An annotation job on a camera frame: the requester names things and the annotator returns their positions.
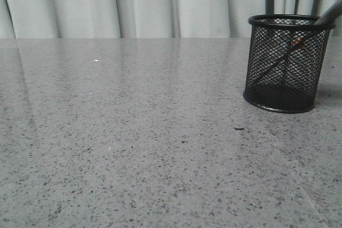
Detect grey orange scissors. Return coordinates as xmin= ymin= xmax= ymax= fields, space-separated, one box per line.
xmin=253 ymin=0 xmax=341 ymax=84

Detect black mesh pen bucket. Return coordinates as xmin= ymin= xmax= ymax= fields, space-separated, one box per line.
xmin=243 ymin=14 xmax=336 ymax=113

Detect light grey curtain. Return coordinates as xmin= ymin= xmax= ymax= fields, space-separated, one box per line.
xmin=1 ymin=0 xmax=336 ymax=38

